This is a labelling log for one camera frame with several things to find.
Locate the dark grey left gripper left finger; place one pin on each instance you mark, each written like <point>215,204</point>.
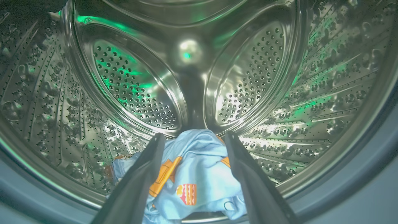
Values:
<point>127,199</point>

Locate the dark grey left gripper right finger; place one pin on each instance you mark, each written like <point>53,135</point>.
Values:
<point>264,199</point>

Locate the blue cartoon garment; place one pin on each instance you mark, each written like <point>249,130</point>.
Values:
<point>122,168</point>
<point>199,161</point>

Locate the grey rubber door gasket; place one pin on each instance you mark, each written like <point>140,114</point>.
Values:
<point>367,193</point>

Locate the steel washing machine drum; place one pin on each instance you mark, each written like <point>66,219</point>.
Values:
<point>130,81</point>

